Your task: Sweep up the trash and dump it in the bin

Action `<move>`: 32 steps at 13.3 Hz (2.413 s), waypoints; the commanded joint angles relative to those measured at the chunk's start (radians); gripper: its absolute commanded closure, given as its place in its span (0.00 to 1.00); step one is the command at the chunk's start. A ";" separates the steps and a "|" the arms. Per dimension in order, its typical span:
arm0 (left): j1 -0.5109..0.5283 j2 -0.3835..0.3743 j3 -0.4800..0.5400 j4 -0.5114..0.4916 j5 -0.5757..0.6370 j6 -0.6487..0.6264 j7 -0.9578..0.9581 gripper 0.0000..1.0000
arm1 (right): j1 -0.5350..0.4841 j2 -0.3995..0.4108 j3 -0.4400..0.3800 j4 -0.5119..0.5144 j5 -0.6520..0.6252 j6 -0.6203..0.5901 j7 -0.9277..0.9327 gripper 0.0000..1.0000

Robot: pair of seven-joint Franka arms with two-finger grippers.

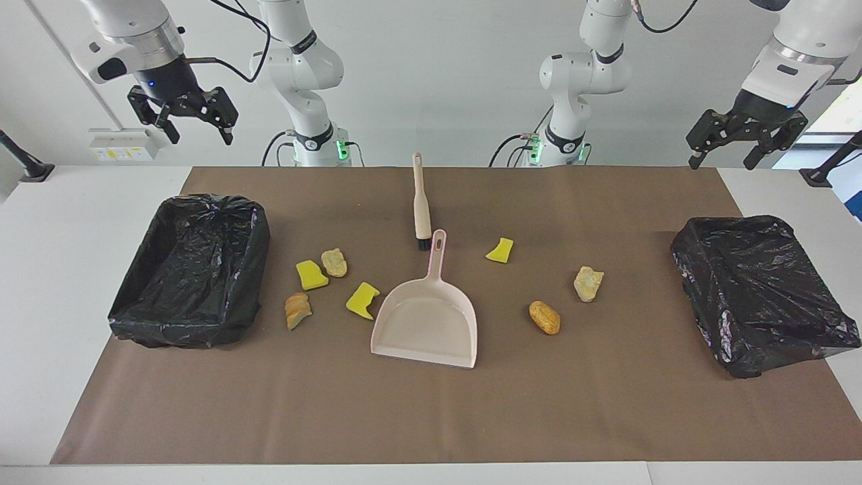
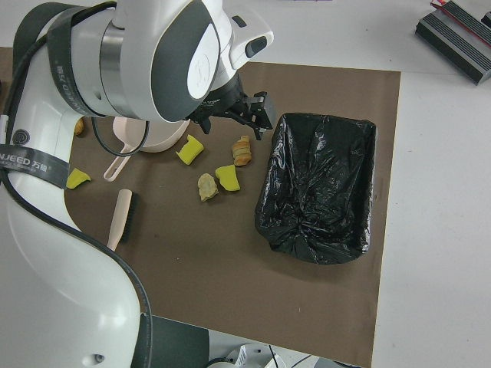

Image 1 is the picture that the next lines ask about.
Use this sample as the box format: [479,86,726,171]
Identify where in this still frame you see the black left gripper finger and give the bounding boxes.
[743,113,809,170]
[687,110,731,169]

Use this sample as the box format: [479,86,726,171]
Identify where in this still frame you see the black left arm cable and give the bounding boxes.
[630,0,700,34]

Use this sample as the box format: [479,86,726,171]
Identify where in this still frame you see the yellow notched sponge piece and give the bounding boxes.
[346,282,381,321]

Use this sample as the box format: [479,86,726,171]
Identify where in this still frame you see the golden brown bread roll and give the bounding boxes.
[529,300,561,335]

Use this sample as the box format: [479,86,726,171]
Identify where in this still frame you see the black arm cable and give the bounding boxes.
[185,0,271,84]
[630,0,700,34]

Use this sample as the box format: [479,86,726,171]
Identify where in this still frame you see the beige handled black bristle brush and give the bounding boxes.
[412,152,433,251]

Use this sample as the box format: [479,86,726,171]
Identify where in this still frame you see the brown table mat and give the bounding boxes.
[51,166,862,465]

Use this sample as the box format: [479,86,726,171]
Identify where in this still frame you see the pink plastic dustpan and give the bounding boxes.
[370,229,479,369]

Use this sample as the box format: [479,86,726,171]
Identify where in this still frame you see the sliced toasted bread piece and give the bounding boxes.
[284,292,312,331]

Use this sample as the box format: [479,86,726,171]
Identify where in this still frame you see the pale crusty bread chunk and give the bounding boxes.
[574,266,605,302]

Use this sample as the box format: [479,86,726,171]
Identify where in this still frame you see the black right base cable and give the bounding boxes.
[261,130,297,167]

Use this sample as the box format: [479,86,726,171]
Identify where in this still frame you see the yellow trapezoid sponge piece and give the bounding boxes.
[296,259,330,291]

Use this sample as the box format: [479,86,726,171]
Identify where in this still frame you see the white wall socket box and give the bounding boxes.
[89,128,161,162]

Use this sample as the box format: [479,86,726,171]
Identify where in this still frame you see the bright window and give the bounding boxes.
[772,77,862,169]

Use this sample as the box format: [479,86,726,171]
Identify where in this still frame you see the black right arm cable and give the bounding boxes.
[185,0,271,84]

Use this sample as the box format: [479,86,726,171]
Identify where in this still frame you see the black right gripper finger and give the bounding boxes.
[205,86,238,146]
[128,86,181,144]

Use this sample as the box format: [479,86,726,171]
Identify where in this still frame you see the black bag lined bin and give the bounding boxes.
[108,194,271,349]
[670,216,861,379]

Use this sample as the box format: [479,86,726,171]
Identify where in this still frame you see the black left base cables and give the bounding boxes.
[490,104,554,167]

